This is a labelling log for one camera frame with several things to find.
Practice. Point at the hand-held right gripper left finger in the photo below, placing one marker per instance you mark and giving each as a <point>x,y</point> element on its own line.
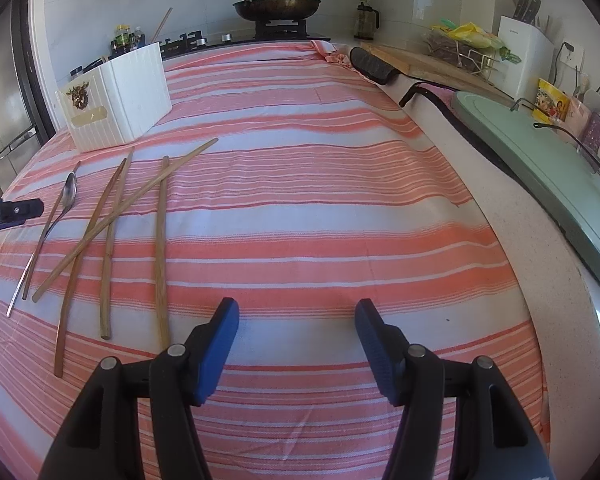
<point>215,355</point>

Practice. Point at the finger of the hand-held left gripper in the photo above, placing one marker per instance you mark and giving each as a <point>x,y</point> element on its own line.
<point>22,209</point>

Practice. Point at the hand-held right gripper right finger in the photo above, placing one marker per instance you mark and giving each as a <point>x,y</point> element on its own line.
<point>380,355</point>

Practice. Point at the plain silver metal spoon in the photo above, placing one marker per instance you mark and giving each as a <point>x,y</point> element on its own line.
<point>70,187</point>

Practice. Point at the white ribbed utensil holder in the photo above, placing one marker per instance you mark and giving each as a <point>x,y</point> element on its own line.
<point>130,95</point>

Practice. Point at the grey steel refrigerator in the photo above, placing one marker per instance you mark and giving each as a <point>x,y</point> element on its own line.
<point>5,85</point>

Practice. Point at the pink striped tablecloth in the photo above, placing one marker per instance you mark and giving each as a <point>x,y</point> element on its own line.
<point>305,235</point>

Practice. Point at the black lidded spice jar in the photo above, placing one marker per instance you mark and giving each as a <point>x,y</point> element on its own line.
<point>92,64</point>

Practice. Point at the small dark oil bottle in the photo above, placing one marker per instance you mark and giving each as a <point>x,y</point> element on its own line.
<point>137,37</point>

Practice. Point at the light green cutting board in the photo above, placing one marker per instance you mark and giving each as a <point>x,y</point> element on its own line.
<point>540,180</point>

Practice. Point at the black trimmed mat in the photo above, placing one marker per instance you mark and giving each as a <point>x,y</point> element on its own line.
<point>445,110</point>

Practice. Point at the black ribbed grip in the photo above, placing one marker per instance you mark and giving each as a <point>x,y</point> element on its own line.
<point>375,66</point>

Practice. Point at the wooden cutting board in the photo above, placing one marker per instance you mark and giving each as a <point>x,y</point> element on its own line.
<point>440,70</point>

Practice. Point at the yellow cartoon mug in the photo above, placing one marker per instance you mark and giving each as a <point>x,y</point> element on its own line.
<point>552,100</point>

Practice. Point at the pink cup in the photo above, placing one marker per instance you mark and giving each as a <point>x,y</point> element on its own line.
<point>578,115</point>

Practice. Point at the black glass gas stove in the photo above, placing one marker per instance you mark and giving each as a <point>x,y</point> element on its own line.
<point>280,30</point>

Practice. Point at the dark wok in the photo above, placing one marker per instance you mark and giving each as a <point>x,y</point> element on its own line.
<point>275,10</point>

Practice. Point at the white knife block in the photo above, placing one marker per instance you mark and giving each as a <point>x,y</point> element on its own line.
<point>525,60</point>

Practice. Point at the yellow plastic bag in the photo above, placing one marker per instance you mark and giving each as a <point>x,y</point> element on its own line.
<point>472,35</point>

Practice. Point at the glass french press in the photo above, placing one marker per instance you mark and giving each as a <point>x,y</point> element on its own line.
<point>366,20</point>

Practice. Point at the dark door frame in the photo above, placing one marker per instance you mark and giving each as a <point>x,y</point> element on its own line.
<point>30,70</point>

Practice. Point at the white wall socket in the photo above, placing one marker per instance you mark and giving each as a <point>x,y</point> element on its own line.
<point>568,55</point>

